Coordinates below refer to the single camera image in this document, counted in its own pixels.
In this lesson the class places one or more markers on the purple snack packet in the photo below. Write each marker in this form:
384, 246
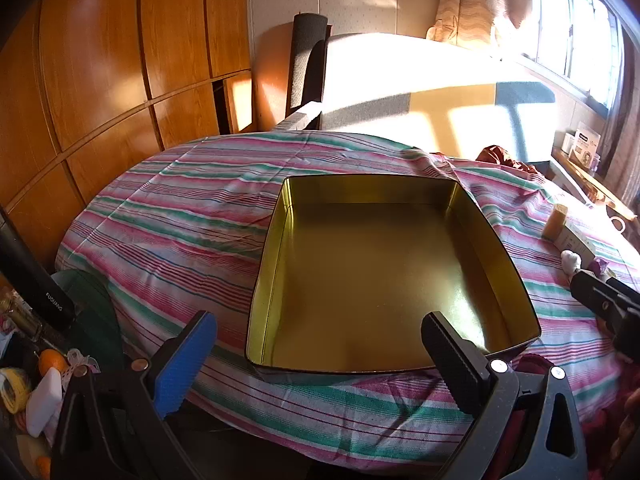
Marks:
597, 266

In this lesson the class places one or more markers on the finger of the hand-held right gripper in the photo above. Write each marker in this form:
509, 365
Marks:
625, 290
592, 292

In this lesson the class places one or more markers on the white cup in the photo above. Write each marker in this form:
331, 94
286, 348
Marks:
617, 224

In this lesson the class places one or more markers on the wooden wardrobe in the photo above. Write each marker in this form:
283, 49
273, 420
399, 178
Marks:
100, 60

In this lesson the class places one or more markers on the patterned wavy curtain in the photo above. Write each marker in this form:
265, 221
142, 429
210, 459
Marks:
470, 5

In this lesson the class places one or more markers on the window with bars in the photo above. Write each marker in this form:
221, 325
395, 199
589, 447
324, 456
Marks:
570, 15

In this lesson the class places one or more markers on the striped bed sheet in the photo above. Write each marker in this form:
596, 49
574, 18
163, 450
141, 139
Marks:
175, 220

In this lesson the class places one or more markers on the striped beige curtain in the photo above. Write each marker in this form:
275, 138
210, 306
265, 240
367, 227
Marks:
625, 135

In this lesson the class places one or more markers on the wooden side shelf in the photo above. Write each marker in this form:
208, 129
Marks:
592, 182

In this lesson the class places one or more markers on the white low table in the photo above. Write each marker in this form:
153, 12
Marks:
570, 180

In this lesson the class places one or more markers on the rust red cloth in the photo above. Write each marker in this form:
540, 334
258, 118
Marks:
500, 156

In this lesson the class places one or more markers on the yellow yarn ball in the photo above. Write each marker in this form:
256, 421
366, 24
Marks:
14, 390

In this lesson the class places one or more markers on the plastic-wrapped white ball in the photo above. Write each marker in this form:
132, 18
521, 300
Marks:
571, 261

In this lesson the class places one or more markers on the white printed carton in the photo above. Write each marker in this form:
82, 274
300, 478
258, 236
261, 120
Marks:
586, 144

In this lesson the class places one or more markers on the gold metal tin box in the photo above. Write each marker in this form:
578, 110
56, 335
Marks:
375, 270

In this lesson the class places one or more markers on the small white container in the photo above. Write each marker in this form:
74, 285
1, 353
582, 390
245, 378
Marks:
568, 142

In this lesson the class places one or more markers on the amber jar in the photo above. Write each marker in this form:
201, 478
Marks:
556, 222

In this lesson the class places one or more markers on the cardboard box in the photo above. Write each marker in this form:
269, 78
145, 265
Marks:
575, 241

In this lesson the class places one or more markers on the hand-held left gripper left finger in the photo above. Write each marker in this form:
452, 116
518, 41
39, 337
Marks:
180, 365

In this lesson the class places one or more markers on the orange fruit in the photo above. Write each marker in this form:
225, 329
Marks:
44, 465
52, 361

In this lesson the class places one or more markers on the white foam block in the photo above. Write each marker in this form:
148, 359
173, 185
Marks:
44, 402

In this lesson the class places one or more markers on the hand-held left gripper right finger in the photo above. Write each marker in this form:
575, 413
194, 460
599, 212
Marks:
455, 360

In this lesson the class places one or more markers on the dark green round object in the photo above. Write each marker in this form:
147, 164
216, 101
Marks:
87, 305

